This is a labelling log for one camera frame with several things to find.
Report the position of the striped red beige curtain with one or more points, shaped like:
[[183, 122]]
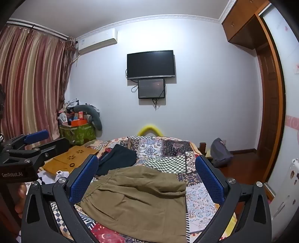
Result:
[[35, 81]]

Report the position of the olive green pants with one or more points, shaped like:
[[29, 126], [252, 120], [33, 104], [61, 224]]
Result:
[[140, 198]]

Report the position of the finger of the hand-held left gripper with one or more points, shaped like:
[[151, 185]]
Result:
[[36, 136], [55, 146]]

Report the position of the wooden overhead cabinet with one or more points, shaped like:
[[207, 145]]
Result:
[[243, 25]]

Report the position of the wooden bed post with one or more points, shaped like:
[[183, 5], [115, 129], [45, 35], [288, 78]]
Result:
[[202, 148]]

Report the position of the white appliance with stickers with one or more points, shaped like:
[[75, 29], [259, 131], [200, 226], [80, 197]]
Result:
[[286, 201]]

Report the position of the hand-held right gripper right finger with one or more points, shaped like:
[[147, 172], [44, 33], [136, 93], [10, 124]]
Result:
[[209, 181]]

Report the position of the person's left hand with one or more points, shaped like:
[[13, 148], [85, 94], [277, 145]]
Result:
[[19, 196]]

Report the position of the white sliding door pink decor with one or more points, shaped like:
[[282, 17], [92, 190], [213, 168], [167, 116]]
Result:
[[289, 93]]

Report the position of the dark navy pants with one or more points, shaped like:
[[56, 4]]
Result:
[[116, 156]]

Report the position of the brown cardboard sheet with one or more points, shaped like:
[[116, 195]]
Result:
[[65, 158]]

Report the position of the grey neck pillow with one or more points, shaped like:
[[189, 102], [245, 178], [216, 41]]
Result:
[[95, 116]]

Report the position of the orange box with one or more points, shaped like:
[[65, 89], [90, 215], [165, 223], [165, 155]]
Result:
[[78, 122]]

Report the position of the patchwork printed bedspread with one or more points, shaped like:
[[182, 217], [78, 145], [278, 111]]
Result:
[[163, 149]]

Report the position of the curtain rail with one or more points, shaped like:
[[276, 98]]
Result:
[[37, 28]]

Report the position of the white plastic buckle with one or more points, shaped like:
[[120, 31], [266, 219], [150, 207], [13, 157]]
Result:
[[58, 172]]

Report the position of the grey backpack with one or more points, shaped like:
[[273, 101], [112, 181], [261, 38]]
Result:
[[220, 151]]

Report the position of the white air conditioner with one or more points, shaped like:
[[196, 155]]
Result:
[[97, 42]]

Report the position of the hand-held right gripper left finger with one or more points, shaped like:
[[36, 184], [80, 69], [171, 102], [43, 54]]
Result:
[[84, 181]]

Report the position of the large black wall television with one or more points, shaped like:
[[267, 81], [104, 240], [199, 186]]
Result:
[[150, 64]]

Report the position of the small black wall monitor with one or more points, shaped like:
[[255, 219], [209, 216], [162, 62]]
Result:
[[151, 88]]

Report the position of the white cloth bag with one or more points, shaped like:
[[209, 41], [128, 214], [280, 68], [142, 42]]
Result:
[[50, 178]]

